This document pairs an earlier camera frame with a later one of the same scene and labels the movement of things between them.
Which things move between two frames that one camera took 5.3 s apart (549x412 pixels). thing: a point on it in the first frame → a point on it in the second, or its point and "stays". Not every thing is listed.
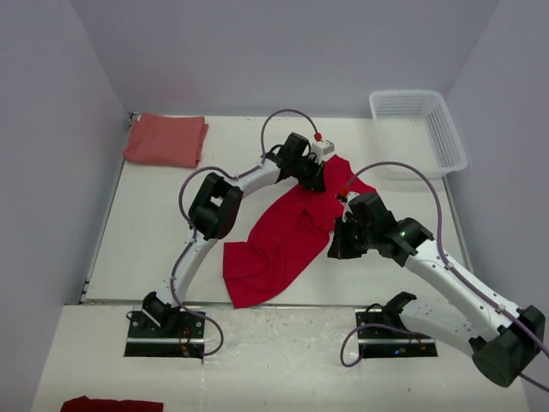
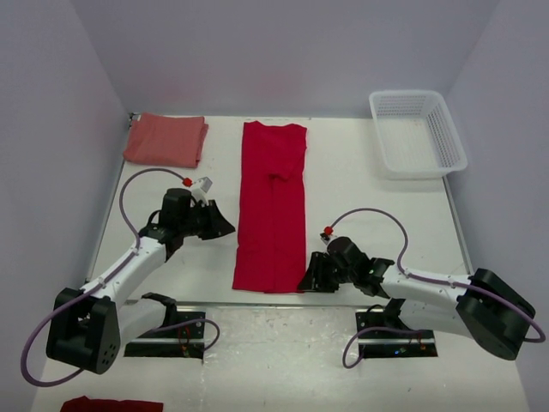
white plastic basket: (415, 130) stays
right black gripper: (340, 248) → (314, 280)
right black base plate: (377, 342) stays
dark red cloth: (86, 404) stays
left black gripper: (316, 181) → (217, 225)
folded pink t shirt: (165, 139) stays
